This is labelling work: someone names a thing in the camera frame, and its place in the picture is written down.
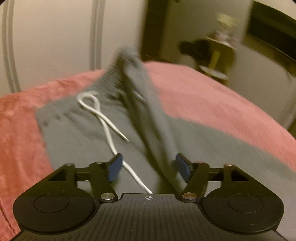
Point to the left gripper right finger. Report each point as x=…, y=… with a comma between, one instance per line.
x=198, y=174

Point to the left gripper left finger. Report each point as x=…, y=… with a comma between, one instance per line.
x=100, y=175

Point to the grey sweatpants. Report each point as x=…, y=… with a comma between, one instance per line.
x=129, y=98

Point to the pink ribbed bed blanket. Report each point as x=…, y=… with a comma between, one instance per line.
x=184, y=93

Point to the round yellow side table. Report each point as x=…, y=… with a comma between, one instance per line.
x=221, y=60

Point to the black cloth on table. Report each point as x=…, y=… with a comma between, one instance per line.
x=199, y=50

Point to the white wardrobe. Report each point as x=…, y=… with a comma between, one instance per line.
x=46, y=40

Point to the white drawstring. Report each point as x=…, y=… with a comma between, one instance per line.
x=89, y=101

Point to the black wall television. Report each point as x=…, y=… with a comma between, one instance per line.
x=273, y=27

